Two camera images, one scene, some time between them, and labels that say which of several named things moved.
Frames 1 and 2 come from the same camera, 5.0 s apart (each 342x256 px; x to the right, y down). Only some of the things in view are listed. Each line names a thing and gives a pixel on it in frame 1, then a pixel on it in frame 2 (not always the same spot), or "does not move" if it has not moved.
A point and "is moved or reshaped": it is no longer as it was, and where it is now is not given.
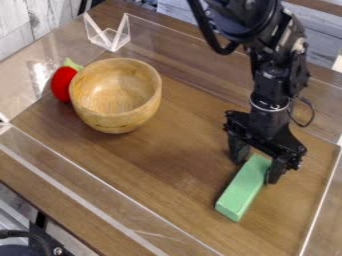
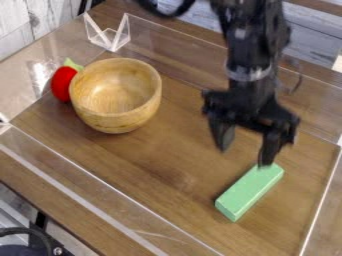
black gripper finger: (276, 170) → (273, 141)
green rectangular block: (245, 186) is moved or reshaped
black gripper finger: (240, 148) → (224, 132)
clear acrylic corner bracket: (109, 39) does not move
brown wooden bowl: (116, 92) does not move
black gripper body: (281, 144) → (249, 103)
